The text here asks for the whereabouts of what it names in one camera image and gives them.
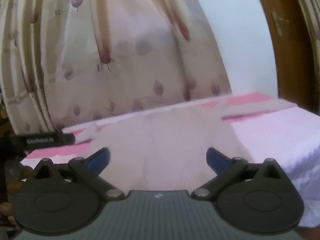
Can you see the brass door hinge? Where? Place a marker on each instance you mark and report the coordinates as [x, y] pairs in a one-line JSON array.
[[280, 22]]

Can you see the beige leaf print curtain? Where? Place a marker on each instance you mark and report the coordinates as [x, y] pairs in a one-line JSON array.
[[125, 55]]

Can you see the beige knitted garment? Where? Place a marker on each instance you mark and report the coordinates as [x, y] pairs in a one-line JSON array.
[[162, 142]]

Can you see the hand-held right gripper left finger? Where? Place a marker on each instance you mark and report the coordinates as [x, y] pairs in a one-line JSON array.
[[99, 158]]

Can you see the brown wooden door frame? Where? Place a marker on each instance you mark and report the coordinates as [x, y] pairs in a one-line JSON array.
[[275, 60]]

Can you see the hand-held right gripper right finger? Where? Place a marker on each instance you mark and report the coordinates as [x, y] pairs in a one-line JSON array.
[[217, 159]]

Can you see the pink checked blanket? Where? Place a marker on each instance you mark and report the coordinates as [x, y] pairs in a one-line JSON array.
[[275, 135]]

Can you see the beige curtain beside door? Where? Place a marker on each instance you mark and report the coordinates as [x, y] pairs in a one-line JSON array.
[[308, 7]]

